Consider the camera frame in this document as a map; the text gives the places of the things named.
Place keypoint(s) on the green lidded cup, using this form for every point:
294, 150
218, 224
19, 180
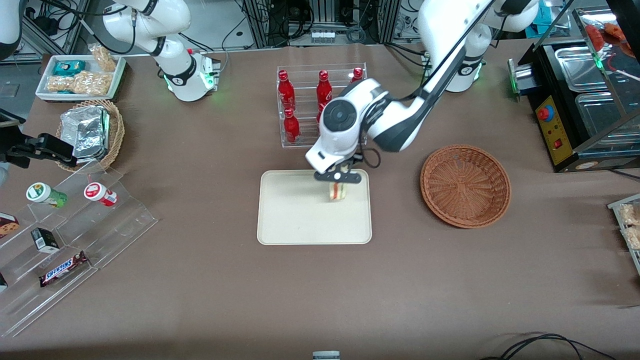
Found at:
42, 192

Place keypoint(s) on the small black box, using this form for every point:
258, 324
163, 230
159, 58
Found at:
46, 240

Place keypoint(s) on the brown cookie box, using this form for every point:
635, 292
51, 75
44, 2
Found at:
7, 225

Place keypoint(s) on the orange fried food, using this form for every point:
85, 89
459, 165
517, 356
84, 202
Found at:
612, 32

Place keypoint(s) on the grey device at table edge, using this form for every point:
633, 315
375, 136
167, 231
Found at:
326, 355

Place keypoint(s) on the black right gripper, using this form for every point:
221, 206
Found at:
26, 148

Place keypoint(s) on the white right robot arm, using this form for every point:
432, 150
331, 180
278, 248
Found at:
160, 25

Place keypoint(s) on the triangular sandwich wedge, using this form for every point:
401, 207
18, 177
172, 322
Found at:
338, 192

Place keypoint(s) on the Snickers chocolate bar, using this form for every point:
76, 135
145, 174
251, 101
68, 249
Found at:
62, 270

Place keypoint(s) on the white rectangular snack tray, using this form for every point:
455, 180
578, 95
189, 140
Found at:
45, 92

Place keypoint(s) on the white power strip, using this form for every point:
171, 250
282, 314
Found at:
323, 36

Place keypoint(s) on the large clear peanut bag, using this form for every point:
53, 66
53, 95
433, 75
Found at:
80, 83

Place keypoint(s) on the red lidded cup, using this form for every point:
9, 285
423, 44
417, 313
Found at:
97, 192

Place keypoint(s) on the tan wicker basket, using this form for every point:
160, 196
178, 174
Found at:
117, 132

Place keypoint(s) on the clear acrylic bottle rack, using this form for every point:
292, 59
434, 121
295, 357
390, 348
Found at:
306, 85

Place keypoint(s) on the brown wicker basket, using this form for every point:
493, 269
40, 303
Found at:
465, 187

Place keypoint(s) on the clear bag of snacks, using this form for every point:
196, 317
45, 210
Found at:
631, 214
634, 237

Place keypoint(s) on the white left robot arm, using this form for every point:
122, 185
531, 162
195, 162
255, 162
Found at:
400, 120

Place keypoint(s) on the red cola bottle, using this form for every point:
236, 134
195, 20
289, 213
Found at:
291, 129
286, 92
319, 116
356, 75
324, 90

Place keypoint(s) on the cream plastic tray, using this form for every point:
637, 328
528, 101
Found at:
295, 215

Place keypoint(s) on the teal snack packet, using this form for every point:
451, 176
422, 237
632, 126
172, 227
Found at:
69, 67

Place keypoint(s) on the clear acrylic stepped stand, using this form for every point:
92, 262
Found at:
115, 225

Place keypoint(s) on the small clear peanut bag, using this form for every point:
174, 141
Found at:
104, 57

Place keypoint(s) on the black food warmer machine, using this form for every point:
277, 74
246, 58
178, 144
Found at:
562, 100

